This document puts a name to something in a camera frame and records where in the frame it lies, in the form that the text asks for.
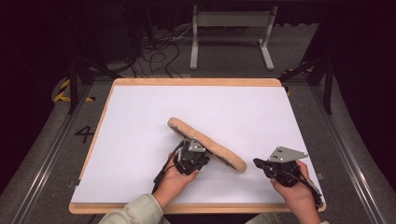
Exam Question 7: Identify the black floor cables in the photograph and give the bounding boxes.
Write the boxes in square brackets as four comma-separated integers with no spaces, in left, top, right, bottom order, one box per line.
[130,26,194,79]

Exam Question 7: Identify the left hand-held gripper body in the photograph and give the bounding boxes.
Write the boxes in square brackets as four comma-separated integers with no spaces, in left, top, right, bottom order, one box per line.
[174,139,207,175]

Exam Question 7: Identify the right hand-held gripper cable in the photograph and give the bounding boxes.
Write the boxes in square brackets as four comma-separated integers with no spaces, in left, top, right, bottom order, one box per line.
[279,169,325,209]

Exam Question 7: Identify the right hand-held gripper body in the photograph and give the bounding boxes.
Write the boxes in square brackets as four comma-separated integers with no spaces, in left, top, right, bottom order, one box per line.
[266,146,309,189]

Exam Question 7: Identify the black tripod stand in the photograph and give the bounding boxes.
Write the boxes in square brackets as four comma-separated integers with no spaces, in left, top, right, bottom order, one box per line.
[278,55,336,115]
[61,6,123,115]

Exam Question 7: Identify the hand-held gripper cable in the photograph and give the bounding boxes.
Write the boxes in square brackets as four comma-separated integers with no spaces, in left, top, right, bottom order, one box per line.
[279,169,325,209]
[151,141,185,194]

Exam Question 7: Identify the white work board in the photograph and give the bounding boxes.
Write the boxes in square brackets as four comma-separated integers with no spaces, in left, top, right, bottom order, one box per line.
[70,85,325,204]

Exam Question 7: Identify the person's left hand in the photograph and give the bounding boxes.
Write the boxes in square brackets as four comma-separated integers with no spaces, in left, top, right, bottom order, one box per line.
[151,152,200,210]

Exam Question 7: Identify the grey metal stand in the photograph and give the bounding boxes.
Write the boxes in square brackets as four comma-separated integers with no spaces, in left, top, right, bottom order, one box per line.
[189,4,279,72]

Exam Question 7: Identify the person's pale jacket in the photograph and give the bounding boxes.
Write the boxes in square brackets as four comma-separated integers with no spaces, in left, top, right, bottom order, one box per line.
[245,213,293,224]

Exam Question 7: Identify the left hand-held gripper cable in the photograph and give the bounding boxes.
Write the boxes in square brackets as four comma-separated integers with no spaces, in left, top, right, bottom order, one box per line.
[151,141,185,194]

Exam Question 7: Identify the metal floor rail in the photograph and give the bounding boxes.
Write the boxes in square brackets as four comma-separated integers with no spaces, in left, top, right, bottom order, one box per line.
[11,83,92,224]
[310,83,388,224]

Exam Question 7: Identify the person's right hand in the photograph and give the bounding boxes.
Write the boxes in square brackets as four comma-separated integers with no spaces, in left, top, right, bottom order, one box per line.
[269,160,322,224]

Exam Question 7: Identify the yellow black floor tape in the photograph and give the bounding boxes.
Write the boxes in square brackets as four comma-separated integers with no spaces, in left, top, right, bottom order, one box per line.
[52,77,96,104]

